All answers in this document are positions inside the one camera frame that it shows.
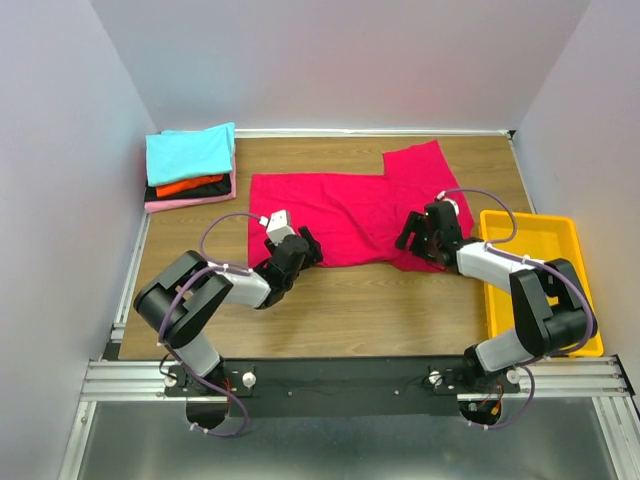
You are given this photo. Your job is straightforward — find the folded orange t shirt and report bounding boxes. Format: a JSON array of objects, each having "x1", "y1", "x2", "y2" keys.
[{"x1": 155, "y1": 175, "x2": 224, "y2": 198}]

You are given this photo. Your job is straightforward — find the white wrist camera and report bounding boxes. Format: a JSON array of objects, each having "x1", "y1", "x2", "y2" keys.
[
  {"x1": 258, "y1": 209, "x2": 296, "y2": 246},
  {"x1": 435, "y1": 190, "x2": 460, "y2": 215}
]

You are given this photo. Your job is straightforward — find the folded black t shirt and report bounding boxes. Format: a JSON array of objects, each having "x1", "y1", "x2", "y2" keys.
[{"x1": 148, "y1": 174, "x2": 230, "y2": 200}]

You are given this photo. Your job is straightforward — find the aluminium extrusion frame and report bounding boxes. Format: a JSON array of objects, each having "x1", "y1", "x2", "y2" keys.
[{"x1": 60, "y1": 130, "x2": 639, "y2": 479}]

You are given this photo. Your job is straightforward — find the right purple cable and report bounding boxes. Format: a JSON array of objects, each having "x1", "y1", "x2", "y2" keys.
[{"x1": 437, "y1": 187, "x2": 600, "y2": 431}]

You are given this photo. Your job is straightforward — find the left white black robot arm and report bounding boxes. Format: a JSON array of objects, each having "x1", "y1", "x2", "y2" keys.
[{"x1": 133, "y1": 227, "x2": 324, "y2": 397}]

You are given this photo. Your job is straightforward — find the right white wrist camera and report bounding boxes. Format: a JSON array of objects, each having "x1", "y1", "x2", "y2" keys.
[{"x1": 435, "y1": 190, "x2": 460, "y2": 215}]

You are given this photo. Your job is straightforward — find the yellow plastic bin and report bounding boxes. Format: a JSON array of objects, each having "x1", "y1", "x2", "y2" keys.
[{"x1": 478, "y1": 210, "x2": 592, "y2": 338}]

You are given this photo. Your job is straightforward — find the red t shirt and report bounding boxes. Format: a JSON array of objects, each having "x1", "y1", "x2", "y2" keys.
[{"x1": 249, "y1": 140, "x2": 458, "y2": 273}]

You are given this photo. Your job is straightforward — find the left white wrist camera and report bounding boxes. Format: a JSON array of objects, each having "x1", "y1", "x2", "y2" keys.
[{"x1": 258, "y1": 209, "x2": 296, "y2": 246}]

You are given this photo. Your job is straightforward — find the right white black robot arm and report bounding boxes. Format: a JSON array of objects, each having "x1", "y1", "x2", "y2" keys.
[{"x1": 395, "y1": 200, "x2": 597, "y2": 391}]

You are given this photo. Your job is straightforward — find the folded cyan t shirt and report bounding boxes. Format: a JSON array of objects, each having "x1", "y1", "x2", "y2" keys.
[{"x1": 145, "y1": 122, "x2": 235, "y2": 187}]

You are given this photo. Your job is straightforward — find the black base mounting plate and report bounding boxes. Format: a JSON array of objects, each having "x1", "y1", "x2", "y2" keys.
[{"x1": 164, "y1": 355, "x2": 520, "y2": 428}]

